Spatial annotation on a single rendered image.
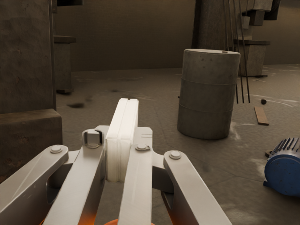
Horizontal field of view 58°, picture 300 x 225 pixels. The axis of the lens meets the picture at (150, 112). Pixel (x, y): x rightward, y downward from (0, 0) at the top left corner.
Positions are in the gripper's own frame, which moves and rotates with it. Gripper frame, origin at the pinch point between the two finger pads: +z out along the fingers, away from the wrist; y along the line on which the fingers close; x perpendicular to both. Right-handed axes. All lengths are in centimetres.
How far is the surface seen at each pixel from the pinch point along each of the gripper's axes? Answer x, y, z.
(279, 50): -138, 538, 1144
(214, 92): -68, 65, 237
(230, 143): -117, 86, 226
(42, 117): -12.3, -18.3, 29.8
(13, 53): -1.2, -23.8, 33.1
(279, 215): -107, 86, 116
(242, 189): -110, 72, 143
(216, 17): -3, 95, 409
